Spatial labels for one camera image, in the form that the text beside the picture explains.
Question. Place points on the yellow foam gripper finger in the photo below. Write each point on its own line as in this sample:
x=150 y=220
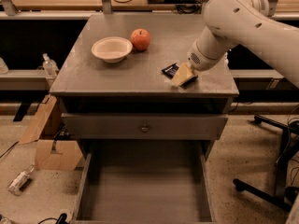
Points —
x=183 y=75

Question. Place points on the dark blue rxbar wrapper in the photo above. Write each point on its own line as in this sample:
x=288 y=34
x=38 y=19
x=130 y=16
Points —
x=170 y=71

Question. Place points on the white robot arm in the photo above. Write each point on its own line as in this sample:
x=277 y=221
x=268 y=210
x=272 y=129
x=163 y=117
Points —
x=229 y=23

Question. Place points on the grey drawer cabinet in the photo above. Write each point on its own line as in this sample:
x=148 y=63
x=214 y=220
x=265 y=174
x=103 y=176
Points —
x=136 y=85

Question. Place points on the brass drawer knob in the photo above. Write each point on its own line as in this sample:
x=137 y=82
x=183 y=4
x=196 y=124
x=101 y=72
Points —
x=144 y=128

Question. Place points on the grey top drawer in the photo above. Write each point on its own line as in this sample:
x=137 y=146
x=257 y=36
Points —
x=161 y=127

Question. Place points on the open grey middle drawer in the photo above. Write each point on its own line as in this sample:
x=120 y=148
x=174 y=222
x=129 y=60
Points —
x=144 y=182

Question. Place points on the red apple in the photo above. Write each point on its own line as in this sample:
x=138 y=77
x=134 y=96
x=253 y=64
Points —
x=140 y=38

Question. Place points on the white paper bowl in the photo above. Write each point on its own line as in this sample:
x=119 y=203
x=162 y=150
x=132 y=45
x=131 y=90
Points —
x=112 y=49

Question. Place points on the clear sanitizer bottle left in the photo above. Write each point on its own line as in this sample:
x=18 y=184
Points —
x=50 y=66

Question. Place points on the brown cardboard box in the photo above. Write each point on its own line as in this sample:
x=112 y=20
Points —
x=51 y=152

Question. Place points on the black chair base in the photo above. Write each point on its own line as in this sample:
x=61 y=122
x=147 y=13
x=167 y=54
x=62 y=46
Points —
x=284 y=195

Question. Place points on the clear bottle on floor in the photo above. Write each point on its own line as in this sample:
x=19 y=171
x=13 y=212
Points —
x=20 y=180

